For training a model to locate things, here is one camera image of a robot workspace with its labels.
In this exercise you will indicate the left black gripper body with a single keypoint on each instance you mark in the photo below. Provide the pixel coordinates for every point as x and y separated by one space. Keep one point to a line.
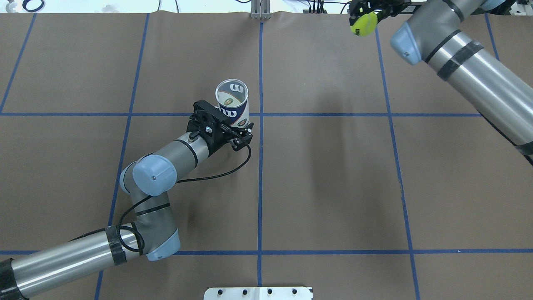
220 139

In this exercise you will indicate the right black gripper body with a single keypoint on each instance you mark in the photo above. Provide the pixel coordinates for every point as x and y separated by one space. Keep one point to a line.
387 11

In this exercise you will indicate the yellow Wilson tennis ball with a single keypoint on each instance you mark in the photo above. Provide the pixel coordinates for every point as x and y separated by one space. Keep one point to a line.
231 102

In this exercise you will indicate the clear tennis ball can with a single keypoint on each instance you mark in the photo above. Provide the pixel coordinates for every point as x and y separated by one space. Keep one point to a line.
240 116

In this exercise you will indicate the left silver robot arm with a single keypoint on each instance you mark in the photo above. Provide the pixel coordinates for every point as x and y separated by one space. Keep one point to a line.
147 228

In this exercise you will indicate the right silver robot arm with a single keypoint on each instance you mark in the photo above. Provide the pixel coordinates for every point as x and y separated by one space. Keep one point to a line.
432 35

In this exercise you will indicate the aluminium frame post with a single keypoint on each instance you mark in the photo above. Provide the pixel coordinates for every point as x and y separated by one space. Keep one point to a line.
260 9

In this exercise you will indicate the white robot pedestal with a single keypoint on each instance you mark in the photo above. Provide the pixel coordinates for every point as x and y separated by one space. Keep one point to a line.
259 293

